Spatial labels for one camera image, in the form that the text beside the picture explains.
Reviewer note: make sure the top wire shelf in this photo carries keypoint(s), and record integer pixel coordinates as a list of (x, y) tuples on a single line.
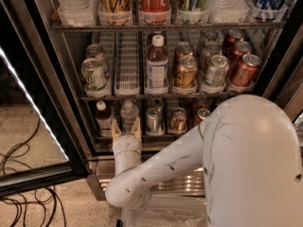
[(62, 28)]

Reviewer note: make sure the red cola can top shelf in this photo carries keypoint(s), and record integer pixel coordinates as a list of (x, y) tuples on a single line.
[(154, 12)]

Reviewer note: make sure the silver green can middle front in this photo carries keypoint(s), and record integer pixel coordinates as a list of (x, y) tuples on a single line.
[(214, 74)]

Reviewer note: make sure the clear plastic bin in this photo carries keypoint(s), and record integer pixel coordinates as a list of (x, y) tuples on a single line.
[(167, 211)]

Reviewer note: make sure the brown tea bottle bottom shelf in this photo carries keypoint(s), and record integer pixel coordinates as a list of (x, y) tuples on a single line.
[(104, 117)]

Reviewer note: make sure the green striped can top shelf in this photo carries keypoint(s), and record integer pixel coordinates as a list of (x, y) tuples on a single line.
[(192, 12)]

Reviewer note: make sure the open glass fridge door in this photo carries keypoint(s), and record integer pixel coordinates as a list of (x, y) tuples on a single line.
[(39, 143)]

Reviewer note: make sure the green white can middle shelf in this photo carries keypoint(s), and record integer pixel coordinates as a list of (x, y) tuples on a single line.
[(94, 77)]

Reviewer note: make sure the clear water bottle top left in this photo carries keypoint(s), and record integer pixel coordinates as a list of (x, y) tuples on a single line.
[(77, 13)]

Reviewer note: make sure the red can bottom shelf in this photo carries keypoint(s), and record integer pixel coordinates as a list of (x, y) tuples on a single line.
[(198, 116)]

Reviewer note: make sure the silver can bottom shelf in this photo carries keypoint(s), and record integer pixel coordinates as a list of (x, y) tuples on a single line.
[(153, 125)]

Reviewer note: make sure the clear water bottle bottom shelf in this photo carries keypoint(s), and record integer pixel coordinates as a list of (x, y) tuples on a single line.
[(129, 112)]

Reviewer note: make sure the brown tea bottle middle shelf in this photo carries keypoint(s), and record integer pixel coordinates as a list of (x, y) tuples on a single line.
[(157, 62)]

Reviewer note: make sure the wire shelf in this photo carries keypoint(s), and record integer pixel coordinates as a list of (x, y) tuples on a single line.
[(62, 28), (139, 97)]

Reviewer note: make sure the brown tea bottle shelf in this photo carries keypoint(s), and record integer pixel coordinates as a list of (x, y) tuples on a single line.
[(157, 62), (104, 117)]

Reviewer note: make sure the gold can shelf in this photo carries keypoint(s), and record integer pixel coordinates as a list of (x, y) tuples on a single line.
[(115, 12), (182, 49), (184, 79), (178, 120)]

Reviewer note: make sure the red can middle shelf front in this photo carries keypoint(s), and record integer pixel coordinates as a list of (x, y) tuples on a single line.
[(243, 73)]

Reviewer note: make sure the gold can top shelf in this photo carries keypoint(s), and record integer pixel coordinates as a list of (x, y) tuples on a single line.
[(115, 12)]

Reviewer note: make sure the closed right fridge door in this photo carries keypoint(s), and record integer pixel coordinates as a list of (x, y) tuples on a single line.
[(290, 100)]

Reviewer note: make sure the gold can middle shelf front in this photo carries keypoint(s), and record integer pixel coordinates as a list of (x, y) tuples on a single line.
[(184, 79)]

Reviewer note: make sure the gold can bottom shelf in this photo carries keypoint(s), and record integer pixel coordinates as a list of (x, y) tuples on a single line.
[(178, 120)]

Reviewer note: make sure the white can behind green can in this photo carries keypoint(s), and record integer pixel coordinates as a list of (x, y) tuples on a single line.
[(96, 51)]

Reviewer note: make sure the red can middle shelf rear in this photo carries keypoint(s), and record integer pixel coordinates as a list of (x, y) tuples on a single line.
[(232, 36)]

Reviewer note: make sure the middle wire shelf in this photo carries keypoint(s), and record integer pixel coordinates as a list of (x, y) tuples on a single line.
[(139, 97)]

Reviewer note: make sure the clear water bottle top right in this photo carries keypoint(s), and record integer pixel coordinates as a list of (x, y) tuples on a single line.
[(227, 11)]

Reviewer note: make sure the blue can top shelf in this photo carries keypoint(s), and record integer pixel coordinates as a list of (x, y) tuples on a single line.
[(266, 10)]

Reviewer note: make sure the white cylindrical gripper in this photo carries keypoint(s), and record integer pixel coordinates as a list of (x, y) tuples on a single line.
[(127, 143)]

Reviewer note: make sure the gold can middle shelf rear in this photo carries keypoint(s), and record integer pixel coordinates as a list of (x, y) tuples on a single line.
[(182, 49)]

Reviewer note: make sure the stainless steel fridge base grille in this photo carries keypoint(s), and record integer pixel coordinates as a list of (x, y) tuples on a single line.
[(102, 171)]

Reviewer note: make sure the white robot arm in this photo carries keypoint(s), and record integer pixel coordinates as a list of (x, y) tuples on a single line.
[(250, 154)]

